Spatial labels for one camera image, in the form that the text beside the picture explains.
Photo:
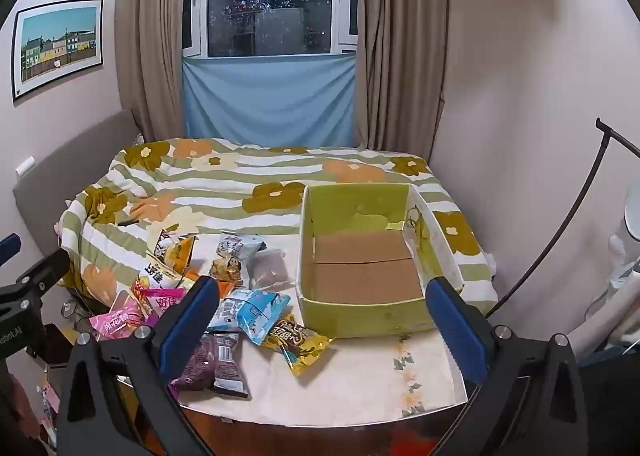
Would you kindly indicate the black curved stand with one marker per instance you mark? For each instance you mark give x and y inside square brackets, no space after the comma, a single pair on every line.
[601,126]

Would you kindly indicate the translucent pastry packet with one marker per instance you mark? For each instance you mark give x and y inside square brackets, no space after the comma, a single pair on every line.
[267,268]

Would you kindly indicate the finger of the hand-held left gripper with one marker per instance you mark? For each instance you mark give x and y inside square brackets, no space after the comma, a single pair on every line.
[7,247]
[42,271]

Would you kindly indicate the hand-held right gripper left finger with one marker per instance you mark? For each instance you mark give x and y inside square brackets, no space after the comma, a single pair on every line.
[192,321]

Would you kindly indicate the cream patterned tablecloth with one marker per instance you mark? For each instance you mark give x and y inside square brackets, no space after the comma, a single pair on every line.
[360,376]

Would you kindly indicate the blue and white snack packet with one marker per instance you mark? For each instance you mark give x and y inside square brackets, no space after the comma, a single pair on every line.
[255,311]

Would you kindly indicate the grey padded headboard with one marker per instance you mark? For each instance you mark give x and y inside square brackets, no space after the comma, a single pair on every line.
[75,161]

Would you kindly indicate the pink and white snack packet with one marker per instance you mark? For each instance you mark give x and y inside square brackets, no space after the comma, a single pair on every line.
[160,298]

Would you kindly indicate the white appliance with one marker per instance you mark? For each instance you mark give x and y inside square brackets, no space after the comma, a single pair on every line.
[631,216]

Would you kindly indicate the white wall socket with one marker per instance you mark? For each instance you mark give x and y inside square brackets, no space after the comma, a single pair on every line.
[25,167]

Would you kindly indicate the white snack packet black print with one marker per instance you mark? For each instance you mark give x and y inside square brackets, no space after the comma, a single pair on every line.
[157,268]

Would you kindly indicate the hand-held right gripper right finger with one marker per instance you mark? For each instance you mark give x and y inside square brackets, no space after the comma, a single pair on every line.
[457,331]

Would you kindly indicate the gold and brown snack packet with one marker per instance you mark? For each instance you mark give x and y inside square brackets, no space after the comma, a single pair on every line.
[300,341]

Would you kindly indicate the green cardboard box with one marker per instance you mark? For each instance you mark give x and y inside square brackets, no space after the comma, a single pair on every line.
[365,266]

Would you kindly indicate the floral striped blanket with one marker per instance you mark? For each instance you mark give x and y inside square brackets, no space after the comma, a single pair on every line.
[225,176]

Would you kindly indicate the light blue cloth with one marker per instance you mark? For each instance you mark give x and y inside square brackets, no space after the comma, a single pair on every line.
[270,101]

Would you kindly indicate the framed wall poster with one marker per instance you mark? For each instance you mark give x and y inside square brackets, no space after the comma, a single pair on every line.
[57,46]

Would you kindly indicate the beige curtain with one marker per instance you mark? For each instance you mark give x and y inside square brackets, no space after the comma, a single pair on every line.
[150,36]
[400,36]

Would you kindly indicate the dark purple snack packet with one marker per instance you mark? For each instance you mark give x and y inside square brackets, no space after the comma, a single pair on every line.
[215,358]

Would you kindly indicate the grey cartoon figure snack packet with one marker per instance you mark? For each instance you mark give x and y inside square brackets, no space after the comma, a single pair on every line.
[232,256]

